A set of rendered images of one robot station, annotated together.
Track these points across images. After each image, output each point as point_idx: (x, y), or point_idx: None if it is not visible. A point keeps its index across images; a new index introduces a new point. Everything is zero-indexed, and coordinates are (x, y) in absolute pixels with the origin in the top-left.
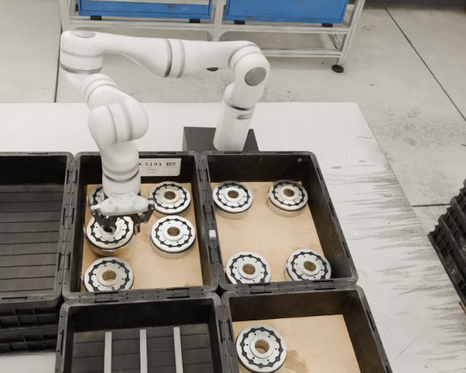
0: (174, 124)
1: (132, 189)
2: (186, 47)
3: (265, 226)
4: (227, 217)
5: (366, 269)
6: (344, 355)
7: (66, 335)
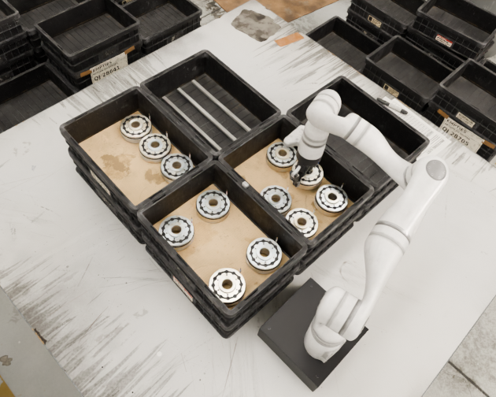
0: (391, 361)
1: (299, 141)
2: (381, 239)
3: (226, 254)
4: None
5: (136, 320)
6: (127, 198)
7: (265, 102)
